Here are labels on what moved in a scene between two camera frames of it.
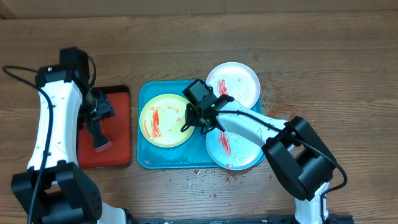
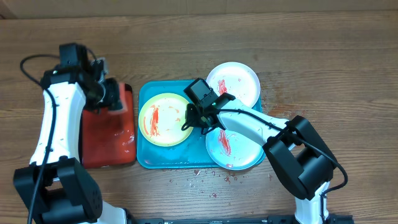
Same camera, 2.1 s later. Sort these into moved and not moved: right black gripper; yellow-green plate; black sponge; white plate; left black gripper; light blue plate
Moved: black sponge; left black gripper
Not moved: right black gripper; light blue plate; yellow-green plate; white plate
